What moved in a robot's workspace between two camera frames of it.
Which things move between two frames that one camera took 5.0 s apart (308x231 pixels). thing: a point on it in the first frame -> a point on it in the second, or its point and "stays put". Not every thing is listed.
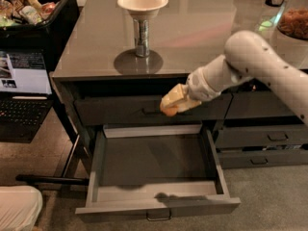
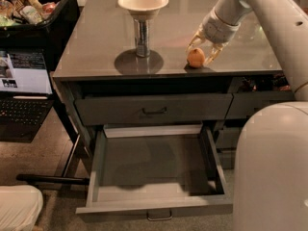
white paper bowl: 142,5 stays put
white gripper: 199,85 -> 216,28
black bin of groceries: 38,17 stays put
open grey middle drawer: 155,168 stays put
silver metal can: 141,37 stays put
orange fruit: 170,111 -> 195,58
